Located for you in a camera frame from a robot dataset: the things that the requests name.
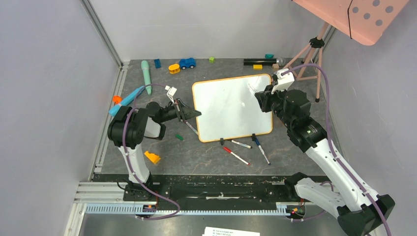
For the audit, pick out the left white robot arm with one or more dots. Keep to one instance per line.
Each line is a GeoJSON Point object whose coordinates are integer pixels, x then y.
{"type": "Point", "coordinates": [130, 126]}

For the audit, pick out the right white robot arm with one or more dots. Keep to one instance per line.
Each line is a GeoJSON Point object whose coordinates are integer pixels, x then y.
{"type": "Point", "coordinates": [358, 208]}

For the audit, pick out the orange wedge block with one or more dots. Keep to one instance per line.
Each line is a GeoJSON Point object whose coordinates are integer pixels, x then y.
{"type": "Point", "coordinates": [154, 158]}

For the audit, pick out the small orange toy piece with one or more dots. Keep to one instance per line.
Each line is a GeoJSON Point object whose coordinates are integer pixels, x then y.
{"type": "Point", "coordinates": [116, 99]}

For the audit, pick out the white paper sheet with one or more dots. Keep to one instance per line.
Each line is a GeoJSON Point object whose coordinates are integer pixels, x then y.
{"type": "Point", "coordinates": [212, 231]}

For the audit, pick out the blue toy marker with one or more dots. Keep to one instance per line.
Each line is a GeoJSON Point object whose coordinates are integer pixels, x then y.
{"type": "Point", "coordinates": [126, 101]}

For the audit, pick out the black whiteboard marker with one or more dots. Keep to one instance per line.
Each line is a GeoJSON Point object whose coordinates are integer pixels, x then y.
{"type": "Point", "coordinates": [240, 144]}

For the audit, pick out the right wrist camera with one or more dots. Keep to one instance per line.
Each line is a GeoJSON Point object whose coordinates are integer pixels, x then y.
{"type": "Point", "coordinates": [283, 79]}

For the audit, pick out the yellow oval toy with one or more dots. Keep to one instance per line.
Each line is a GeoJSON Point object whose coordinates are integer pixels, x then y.
{"type": "Point", "coordinates": [174, 68]}

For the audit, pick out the blue whiteboard marker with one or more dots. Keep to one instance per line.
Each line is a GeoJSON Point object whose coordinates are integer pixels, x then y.
{"type": "Point", "coordinates": [261, 150]}

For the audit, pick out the orange framed whiteboard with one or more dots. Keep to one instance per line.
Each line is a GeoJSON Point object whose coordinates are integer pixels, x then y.
{"type": "Point", "coordinates": [229, 108]}

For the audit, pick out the purple whiteboard marker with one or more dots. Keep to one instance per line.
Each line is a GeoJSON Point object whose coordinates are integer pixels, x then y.
{"type": "Point", "coordinates": [191, 127]}

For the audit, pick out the green marker cap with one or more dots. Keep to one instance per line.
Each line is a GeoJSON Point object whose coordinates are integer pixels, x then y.
{"type": "Point", "coordinates": [179, 137]}

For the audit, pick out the pink tripod stand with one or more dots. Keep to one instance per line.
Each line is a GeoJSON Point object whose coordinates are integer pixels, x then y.
{"type": "Point", "coordinates": [313, 52]}

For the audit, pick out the dark blue block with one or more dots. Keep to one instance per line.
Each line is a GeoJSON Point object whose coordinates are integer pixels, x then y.
{"type": "Point", "coordinates": [157, 63]}

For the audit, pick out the blue toy car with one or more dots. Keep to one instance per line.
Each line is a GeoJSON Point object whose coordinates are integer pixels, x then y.
{"type": "Point", "coordinates": [187, 63]}

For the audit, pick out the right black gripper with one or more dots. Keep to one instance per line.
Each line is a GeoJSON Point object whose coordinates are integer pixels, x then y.
{"type": "Point", "coordinates": [269, 100]}

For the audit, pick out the red whiteboard marker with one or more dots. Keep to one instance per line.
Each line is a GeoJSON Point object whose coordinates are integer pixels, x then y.
{"type": "Point", "coordinates": [236, 156]}

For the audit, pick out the grey slotted cable duct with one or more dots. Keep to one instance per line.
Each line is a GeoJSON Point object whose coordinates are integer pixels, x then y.
{"type": "Point", "coordinates": [151, 210]}

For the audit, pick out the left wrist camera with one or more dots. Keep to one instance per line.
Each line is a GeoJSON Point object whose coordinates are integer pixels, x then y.
{"type": "Point", "coordinates": [171, 91]}

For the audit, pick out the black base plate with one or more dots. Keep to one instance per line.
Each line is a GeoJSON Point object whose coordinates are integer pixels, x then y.
{"type": "Point", "coordinates": [215, 192]}

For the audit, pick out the pink perforated panel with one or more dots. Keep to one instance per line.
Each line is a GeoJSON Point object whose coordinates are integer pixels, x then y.
{"type": "Point", "coordinates": [362, 20]}

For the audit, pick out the mint green toy microphone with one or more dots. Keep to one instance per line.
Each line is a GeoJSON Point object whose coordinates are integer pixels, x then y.
{"type": "Point", "coordinates": [146, 76]}

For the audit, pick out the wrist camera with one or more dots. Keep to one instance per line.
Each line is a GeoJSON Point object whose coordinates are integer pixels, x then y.
{"type": "Point", "coordinates": [171, 91]}
{"type": "Point", "coordinates": [283, 79]}

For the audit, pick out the yellow block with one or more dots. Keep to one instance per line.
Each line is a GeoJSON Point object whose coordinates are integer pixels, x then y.
{"type": "Point", "coordinates": [257, 67]}

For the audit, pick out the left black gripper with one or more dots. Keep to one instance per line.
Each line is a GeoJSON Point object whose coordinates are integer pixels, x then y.
{"type": "Point", "coordinates": [183, 112]}

